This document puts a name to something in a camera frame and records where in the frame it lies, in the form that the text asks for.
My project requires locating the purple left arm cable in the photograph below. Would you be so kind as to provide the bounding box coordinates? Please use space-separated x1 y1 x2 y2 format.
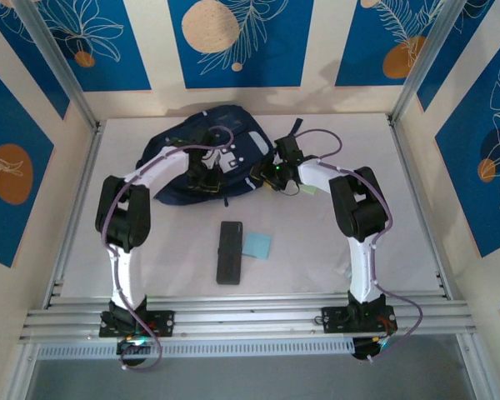
102 125 234 372

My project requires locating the navy blue backpack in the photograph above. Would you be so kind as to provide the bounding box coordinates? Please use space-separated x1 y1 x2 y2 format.
140 104 305 208

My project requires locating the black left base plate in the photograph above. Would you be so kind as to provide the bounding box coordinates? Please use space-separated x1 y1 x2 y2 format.
98 310 176 338

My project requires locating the black controller board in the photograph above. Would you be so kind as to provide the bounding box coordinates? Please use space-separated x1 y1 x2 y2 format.
352 335 395 363
116 337 155 368

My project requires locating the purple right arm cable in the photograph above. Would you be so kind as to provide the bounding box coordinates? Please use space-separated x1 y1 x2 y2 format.
295 128 424 363

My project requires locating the black pencil case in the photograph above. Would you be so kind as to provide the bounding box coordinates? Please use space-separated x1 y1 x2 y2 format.
215 220 246 287

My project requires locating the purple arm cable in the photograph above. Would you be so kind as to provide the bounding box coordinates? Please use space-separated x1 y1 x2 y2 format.
295 128 424 363
102 125 234 372

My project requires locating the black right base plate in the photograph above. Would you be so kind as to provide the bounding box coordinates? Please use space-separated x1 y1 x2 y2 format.
321 306 398 334

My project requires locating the grey slotted cable duct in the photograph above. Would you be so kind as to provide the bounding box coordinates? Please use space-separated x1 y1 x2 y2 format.
37 337 355 360

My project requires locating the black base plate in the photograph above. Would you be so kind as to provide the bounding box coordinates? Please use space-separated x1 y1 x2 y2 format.
98 310 176 338
321 306 398 334

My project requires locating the aluminium rail beam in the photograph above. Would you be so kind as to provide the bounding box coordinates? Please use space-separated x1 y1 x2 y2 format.
18 293 478 345

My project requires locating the aluminium frame post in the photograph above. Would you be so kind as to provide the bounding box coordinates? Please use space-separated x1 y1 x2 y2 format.
14 0 100 131
389 0 468 126

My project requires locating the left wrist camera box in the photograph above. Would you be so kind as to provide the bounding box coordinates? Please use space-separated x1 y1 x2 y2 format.
202 146 223 168

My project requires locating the blue sticky note pad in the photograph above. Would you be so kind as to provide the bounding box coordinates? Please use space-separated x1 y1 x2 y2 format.
241 232 273 260

